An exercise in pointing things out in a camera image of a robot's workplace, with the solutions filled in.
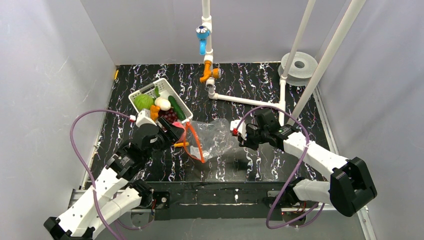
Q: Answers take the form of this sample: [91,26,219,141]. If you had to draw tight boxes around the blue faucet valve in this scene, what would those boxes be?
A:
[195,25,211,55]

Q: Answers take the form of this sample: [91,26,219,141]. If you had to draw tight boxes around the orange faucet valve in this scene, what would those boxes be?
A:
[199,60,222,83]

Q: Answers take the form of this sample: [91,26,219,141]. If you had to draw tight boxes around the fake green cucumber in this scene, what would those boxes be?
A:
[168,95,186,121]

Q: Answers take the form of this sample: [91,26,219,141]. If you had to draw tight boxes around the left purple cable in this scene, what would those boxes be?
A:
[69,109,157,240]

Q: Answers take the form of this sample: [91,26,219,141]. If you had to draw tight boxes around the white perforated plastic basket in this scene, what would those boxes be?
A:
[128,78,193,124]

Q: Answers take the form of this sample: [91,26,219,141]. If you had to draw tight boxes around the yellow handled screwdriver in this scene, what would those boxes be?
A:
[173,142,190,148]

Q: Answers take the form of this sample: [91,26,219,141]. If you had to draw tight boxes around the clear zip top bag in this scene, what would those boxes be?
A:
[183,118,240,163]

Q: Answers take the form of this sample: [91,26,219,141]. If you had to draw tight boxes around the fake orange ginger root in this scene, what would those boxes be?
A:
[149,105,161,122]

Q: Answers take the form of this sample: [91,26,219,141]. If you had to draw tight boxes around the purple cable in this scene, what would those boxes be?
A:
[233,105,326,230]
[69,109,157,240]

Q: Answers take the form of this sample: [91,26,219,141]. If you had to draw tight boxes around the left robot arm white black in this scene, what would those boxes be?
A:
[43,117,184,240]

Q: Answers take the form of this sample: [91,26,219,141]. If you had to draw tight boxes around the fake purple grapes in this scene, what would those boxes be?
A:
[158,108,179,124]

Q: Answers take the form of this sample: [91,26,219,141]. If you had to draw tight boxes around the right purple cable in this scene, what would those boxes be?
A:
[233,105,326,230]

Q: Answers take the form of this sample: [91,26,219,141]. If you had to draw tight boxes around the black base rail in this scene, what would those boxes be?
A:
[148,181,284,221]

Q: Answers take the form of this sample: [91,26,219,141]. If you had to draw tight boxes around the white filament spool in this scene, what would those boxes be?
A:
[285,51,318,87]

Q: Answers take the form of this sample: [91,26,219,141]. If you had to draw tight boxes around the fake green cabbage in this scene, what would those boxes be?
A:
[133,93,154,111]

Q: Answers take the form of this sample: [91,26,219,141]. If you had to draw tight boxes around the fake red apple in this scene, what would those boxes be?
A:
[172,121,185,130]

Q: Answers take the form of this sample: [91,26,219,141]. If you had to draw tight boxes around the white PVC pipe frame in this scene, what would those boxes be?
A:
[200,0,368,127]

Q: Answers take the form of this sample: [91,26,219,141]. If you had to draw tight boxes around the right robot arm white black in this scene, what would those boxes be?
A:
[230,106,378,217]

